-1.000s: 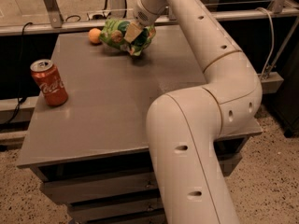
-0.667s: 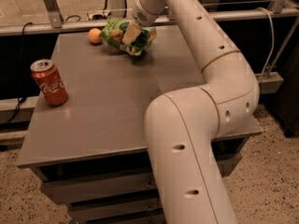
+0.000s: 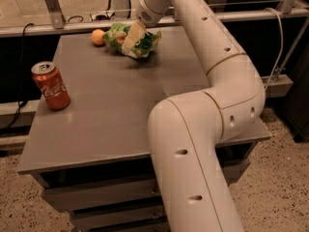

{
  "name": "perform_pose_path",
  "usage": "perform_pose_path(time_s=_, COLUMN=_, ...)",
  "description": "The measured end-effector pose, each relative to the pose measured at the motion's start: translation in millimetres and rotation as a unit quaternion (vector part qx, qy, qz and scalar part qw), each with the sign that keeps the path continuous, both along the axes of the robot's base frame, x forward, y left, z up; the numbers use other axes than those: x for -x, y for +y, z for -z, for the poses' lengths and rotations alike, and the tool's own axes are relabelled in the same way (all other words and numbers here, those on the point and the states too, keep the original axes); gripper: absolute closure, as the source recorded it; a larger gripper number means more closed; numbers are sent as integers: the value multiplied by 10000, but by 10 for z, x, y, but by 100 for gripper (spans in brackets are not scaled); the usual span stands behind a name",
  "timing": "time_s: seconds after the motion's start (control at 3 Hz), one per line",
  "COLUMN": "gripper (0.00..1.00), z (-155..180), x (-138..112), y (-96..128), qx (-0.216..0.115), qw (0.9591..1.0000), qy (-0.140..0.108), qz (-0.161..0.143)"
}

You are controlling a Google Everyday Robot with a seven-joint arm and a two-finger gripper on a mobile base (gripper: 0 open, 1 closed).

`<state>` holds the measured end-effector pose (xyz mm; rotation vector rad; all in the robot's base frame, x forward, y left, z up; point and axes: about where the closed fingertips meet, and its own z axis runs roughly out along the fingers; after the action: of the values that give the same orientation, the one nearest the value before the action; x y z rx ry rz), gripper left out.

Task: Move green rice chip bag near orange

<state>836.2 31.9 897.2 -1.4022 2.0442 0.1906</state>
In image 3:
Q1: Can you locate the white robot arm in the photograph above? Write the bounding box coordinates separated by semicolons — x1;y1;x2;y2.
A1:
123;0;266;232

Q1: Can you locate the grey drawer cabinet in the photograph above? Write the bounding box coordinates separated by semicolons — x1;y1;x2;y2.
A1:
17;25;272;232

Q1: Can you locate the green rice chip bag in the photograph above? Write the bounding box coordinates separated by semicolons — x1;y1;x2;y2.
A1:
104;22;161;59

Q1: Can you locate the white power strip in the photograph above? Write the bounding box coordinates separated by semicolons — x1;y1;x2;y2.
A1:
90;13;114;21

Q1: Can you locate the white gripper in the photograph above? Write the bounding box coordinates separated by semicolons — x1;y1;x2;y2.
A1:
122;0;170;55

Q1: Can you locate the red Coca-Cola can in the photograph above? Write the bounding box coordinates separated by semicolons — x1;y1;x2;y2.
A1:
31;61;70;110

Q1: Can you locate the black cable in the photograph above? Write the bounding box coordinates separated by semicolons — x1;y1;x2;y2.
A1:
2;22;35;131

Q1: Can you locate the orange fruit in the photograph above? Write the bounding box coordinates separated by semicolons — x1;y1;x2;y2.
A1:
91;29;104;45

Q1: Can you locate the white cable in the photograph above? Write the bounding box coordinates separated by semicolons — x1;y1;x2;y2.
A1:
264;7;285;92

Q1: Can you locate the metal railing frame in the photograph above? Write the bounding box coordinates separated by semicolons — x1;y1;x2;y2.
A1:
0;0;309;38

